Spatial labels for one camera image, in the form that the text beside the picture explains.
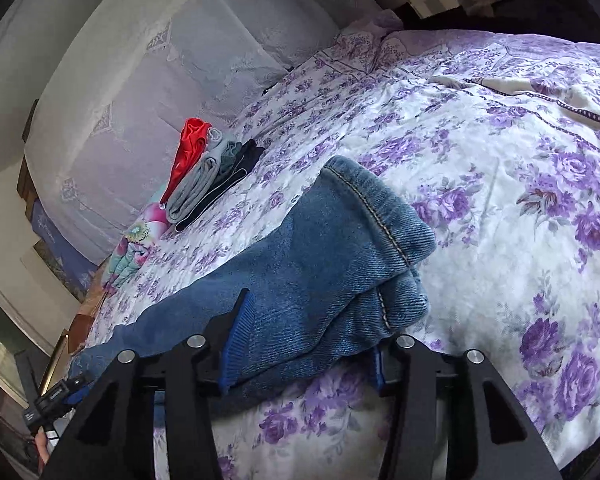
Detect folded dark pants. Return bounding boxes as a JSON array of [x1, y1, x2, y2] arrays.
[[175, 139, 266, 233]]

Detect folded pink teal floral blanket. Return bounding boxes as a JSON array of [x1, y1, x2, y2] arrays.
[[102, 202, 173, 293]]

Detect bed with purple floral sheet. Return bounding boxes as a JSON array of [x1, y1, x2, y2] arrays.
[[67, 15, 600, 480]]

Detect person's left hand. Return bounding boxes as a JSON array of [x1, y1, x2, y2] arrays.
[[34, 430, 56, 468]]

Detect blue jeans pants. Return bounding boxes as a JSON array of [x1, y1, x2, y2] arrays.
[[70, 155, 438, 401]]

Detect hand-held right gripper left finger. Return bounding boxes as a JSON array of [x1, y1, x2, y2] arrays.
[[40, 287, 258, 480]]

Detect folded red garment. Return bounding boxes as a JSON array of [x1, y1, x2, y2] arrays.
[[160, 117, 215, 203]]

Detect wooden furniture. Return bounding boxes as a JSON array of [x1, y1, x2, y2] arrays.
[[16, 155, 36, 211]]

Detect folded grey pants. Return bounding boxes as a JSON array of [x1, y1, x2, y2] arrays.
[[166, 127, 243, 225]]

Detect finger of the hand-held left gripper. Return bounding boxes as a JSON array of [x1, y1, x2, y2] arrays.
[[65, 372, 93, 408]]

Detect blue printed mattress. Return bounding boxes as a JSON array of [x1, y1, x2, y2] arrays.
[[27, 199, 98, 281]]

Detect leaning landscape picture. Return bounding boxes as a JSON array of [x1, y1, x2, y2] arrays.
[[32, 240, 88, 302]]

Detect gold picture frame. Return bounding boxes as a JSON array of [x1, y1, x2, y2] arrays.
[[37, 330, 71, 401]]

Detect orange brown pillow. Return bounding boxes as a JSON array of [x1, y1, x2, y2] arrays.
[[67, 285, 111, 356]]

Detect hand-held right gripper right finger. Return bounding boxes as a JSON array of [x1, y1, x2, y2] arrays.
[[374, 332, 563, 480]]

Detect white lace cloth cover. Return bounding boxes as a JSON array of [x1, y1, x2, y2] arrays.
[[22, 0, 381, 266]]

